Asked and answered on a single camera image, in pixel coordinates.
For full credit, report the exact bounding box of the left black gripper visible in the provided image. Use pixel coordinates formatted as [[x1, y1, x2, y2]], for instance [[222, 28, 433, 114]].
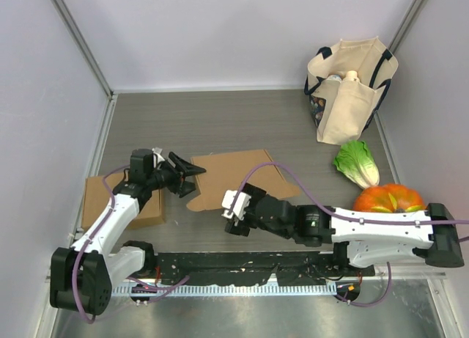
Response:
[[147, 153, 204, 197]]

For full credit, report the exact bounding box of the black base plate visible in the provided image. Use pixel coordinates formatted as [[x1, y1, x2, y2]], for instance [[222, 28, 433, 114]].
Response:
[[149, 251, 375, 287]]

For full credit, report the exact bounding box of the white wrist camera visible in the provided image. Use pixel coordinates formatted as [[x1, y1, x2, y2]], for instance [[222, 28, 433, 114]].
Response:
[[221, 190, 251, 221], [152, 147, 166, 168]]

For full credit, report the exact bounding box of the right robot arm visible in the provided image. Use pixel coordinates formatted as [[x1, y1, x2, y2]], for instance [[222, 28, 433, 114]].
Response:
[[221, 184, 465, 276]]

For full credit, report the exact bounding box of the brown cardboard sheet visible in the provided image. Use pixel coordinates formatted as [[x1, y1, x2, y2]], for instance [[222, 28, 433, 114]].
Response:
[[187, 150, 300, 212]]

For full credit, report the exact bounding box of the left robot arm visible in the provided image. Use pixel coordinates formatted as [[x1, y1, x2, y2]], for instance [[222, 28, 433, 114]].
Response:
[[49, 149, 206, 323]]

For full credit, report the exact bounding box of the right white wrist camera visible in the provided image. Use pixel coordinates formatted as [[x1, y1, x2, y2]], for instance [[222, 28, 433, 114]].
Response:
[[221, 190, 251, 221]]

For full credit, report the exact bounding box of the slotted cable duct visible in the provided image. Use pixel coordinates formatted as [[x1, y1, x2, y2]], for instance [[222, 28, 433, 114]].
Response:
[[109, 281, 337, 297]]

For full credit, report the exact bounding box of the beige canvas tote bag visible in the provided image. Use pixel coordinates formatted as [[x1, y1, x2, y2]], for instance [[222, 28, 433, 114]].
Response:
[[303, 37, 398, 145]]

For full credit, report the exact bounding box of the green lettuce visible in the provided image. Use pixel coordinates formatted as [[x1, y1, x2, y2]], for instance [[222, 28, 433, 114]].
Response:
[[333, 141, 380, 189]]

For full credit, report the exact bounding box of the orange pumpkin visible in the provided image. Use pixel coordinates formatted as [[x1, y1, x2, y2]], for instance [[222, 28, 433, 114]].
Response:
[[353, 183, 426, 213]]

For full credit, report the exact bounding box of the brown cardboard box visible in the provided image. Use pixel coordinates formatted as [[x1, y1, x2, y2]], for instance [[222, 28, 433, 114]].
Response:
[[81, 174, 168, 231]]

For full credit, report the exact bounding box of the white bottle in bag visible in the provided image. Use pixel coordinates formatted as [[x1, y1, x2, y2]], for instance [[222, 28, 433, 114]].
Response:
[[326, 70, 361, 87]]

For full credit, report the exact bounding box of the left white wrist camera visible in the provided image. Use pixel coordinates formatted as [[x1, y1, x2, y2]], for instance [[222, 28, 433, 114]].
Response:
[[152, 147, 166, 168]]

